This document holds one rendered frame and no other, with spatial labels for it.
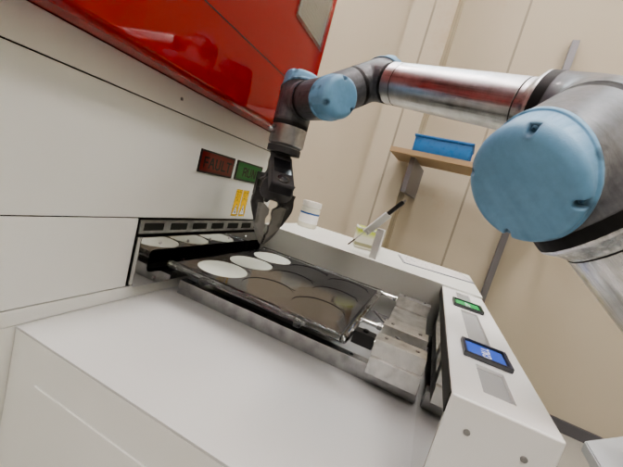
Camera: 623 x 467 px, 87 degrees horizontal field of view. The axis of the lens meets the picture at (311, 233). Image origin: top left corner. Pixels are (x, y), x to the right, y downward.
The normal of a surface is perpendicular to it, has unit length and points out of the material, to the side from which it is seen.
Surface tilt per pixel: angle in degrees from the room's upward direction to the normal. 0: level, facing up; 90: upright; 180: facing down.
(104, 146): 90
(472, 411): 90
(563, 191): 122
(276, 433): 0
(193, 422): 0
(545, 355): 90
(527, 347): 90
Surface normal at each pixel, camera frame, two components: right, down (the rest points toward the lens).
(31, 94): 0.90, 0.29
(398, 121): -0.41, 0.01
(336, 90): 0.54, 0.26
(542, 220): -0.87, 0.34
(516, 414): 0.27, -0.95
